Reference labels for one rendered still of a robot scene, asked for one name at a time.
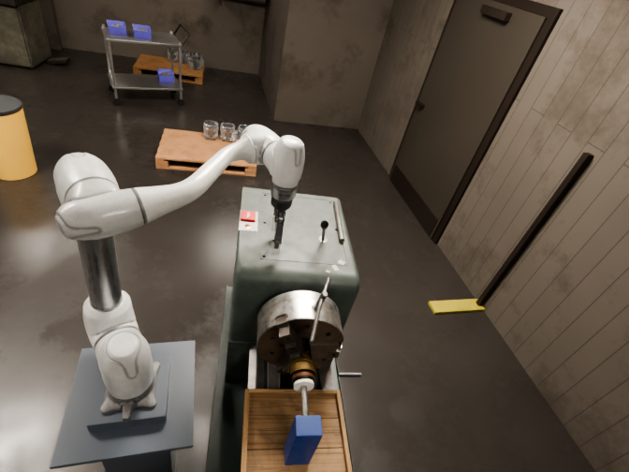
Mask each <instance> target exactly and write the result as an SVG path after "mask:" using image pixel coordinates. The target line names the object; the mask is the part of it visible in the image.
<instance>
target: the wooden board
mask: <svg viewBox="0 0 629 472"><path fill-rule="evenodd" d="M307 394H308V406H309V416H321V422H322V432H323V436H322V438H321V440H320V442H319V444H318V446H317V448H316V450H315V452H314V455H313V457H312V459H311V461H310V463H309V464H308V465H285V443H286V440H287V437H288V434H289V431H290V429H291V426H292V423H293V420H294V418H295V416H302V402H301V392H300V391H295V390H284V389H245V393H244V408H243V426H242V443H241V472H352V465H351V460H350V453H349V448H348V441H347V434H346V429H345V422H344V411H343V404H342V398H341V392H340V390H310V391H307Z"/></svg>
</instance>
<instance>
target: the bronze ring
mask: <svg viewBox="0 0 629 472"><path fill-rule="evenodd" d="M289 371H290V376H291V378H292V385H293V384H294V382H295V381H296V380H298V379H301V378H309V379H311V380H312V381H313V382H314V383H315V362H314V361H312V360H311V357H310V356H309V355H307V354H303V359H298V360H295V361H292V362H291V363H290V364H289Z"/></svg>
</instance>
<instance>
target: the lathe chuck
mask: <svg viewBox="0 0 629 472"><path fill-rule="evenodd" d="M316 301H317V300H316V299H310V298H296V299H290V300H285V301H282V302H278V303H276V304H274V305H273V306H271V307H269V308H268V309H267V310H266V311H264V313H263V314H262V315H261V316H260V318H259V320H258V322H257V339H256V348H257V352H258V354H259V355H260V356H261V357H262V358H263V359H264V360H265V361H267V362H269V363H271V364H275V363H276V362H277V361H279V360H280V359H281V358H282V357H283V356H284V355H285V354H286V353H287V351H286V350H285V343H284V342H283V341H282V340H281V339H280V338H279V327H278V326H277V322H275V320H276V319H277V318H278V317H282V316H285V315H287V316H288V317H287V318H286V321H287V322H288V323H289V325H290V326H291V327H292V328H293V330H294V331H295V332H296V333H297V334H298V336H299V337H300V338H301V340H302V350H303V354H307V355H309V356H310V354H309V341H310V338H311V334H312V329H313V326H314V322H315V315H316V313H315V312H313V311H312V309H311V307H312V306H313V305H315V303H316ZM343 341H344V335H343V329H342V324H341V319H340V315H339V313H338V312H337V310H336V309H335V308H334V307H332V306H331V305H330V304H328V303H326V302H323V304H322V307H321V311H320V316H319V320H318V324H317V328H316V333H315V337H314V343H318V342H343Z"/></svg>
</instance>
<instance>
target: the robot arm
mask: <svg viewBox="0 0 629 472"><path fill-rule="evenodd" d="M239 160H244V161H246V162H247V163H248V164H258V165H265V166H266V167H267V169H268V170H269V172H270V175H271V176H272V179H271V205H272V207H274V209H273V211H274V213H273V215H274V216H273V217H272V222H271V230H273V231H275V232H274V239H273V240H271V241H272V247H271V254H276V255H279V252H280V246H281V243H282V236H283V228H284V222H285V210H287V209H289V208H290V207H291V205H292V200H293V199H294V198H295V197H296V192H297V188H298V183H299V180H300V178H301V175H302V172H303V167H304V160H305V150H304V144H303V142H302V141H301V140H300V139H299V138H297V137H295V136H291V135H285V136H282V137H281V138H280V137H279V136H277V135H276V134H275V133H274V132H272V131H271V130H270V129H268V128H266V127H265V126H263V125H249V126H247V127H246V128H245V129H244V131H243V133H242V135H241V138H240V140H239V141H237V142H235V143H232V144H230V145H228V146H226V147H225V148H223V149H221V150H220V151H219V152H217V153H216V154H215V155H214V156H212V157H211V158H210V159H209V160H208V161H207V162H206V163H205V164H204V165H202V166H201V167H200V168H199V169H198V170H197V171H196V172H195V173H193V174H192V175H191V176H190V177H188V178H187V179H185V180H183V181H181V182H179V183H177V184H168V185H159V186H147V187H134V188H128V189H122V190H121V189H120V188H119V186H118V184H117V182H116V179H115V178H114V176H113V174H112V172H111V171H110V169H109V168H108V166H107V165H106V164H105V163H104V162H103V161H102V160H100V159H99V158H97V157H96V156H94V155H90V154H87V153H72V154H68V155H64V156H62V157H61V158H60V159H59V161H58V162H57V164H56V165H55V168H54V171H53V180H54V183H55V186H56V192H57V195H58V198H59V200H60V202H61V206H60V207H59V209H58V210H57V211H56V215H55V217H54V218H55V221H56V224H57V226H58V228H59V229H60V230H61V232H62V233H63V235H64V236H65V237H66V238H68V239H71V240H76V241H77V244H78V248H79V252H80V260H81V265H82V269H83V273H84V278H85V282H86V287H87V290H88V295H89V297H88V298H87V299H86V301H85V302H84V304H83V314H82V315H83V322H84V326H85V329H86V332H87V334H88V337H89V340H90V342H91V344H92V346H93V348H94V350H95V355H96V359H97V362H98V366H99V370H100V372H101V375H102V378H103V381H104V383H105V386H106V392H105V397H104V401H103V404H102V406H101V407H100V412H101V413H102V414H108V413H110V412H112V411H119V410H122V411H123V421H129V420H130V419H131V415H132V412H133V409H135V408H143V407H146V408H154V407H155V406H156V398H155V393H156V383H157V374H158V371H159V368H160V363H159V362H158V361H154V362H153V357H152V352H151V349H150V346H149V344H148V342H147V340H146V339H145V338H144V337H143V336H142V335H141V333H140V331H139V326H138V323H137V321H136V317H135V313H134V310H133V306H132V302H131V299H130V297H129V295H128V294H127V293H126V292H125V291H123V290H122V289H121V282H120V275H119V268H118V261H117V255H116V247H115V241H114V235H118V234H121V233H125V232H128V231H130V230H132V229H136V228H138V227H140V226H143V225H146V224H148V223H150V222H152V221H154V220H155V219H157V218H159V217H161V216H163V215H165V214H168V213H170V212H172V211H175V210H177V209H179V208H181V207H183V206H184V205H186V204H188V203H190V202H192V201H194V200H195V199H197V198H199V197H200V196H201V195H202V194H203V193H205V192H206V191H207V190H208V189H209V187H210V186H211V185H212V184H213V183H214V182H215V180H216V179H217V178H218V177H219V176H220V175H221V174H222V172H223V171H224V170H225V169H226V168H227V167H228V166H229V165H230V164H231V163H233V162H235V161H239Z"/></svg>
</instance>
